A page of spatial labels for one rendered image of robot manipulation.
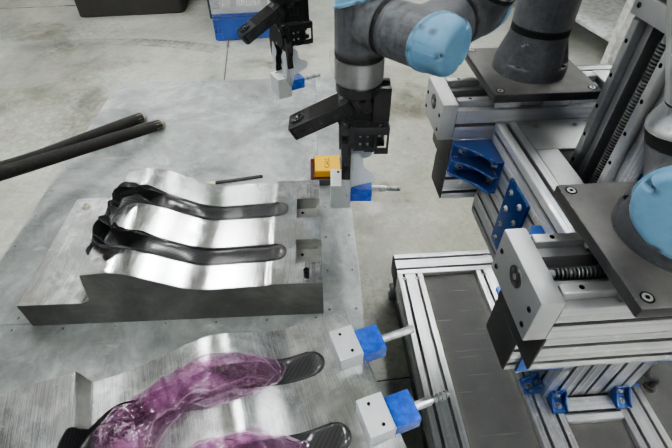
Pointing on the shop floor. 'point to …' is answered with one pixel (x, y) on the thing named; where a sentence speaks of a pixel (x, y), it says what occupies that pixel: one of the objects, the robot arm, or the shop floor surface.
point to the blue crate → (223, 23)
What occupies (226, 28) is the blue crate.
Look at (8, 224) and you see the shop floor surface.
